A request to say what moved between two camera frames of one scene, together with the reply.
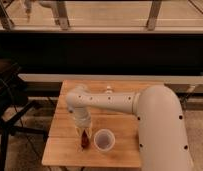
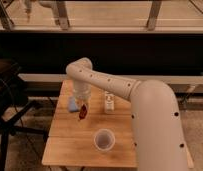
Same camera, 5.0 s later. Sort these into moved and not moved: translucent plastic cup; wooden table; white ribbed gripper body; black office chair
Moved: white ribbed gripper body
Not moved: black office chair; wooden table; translucent plastic cup
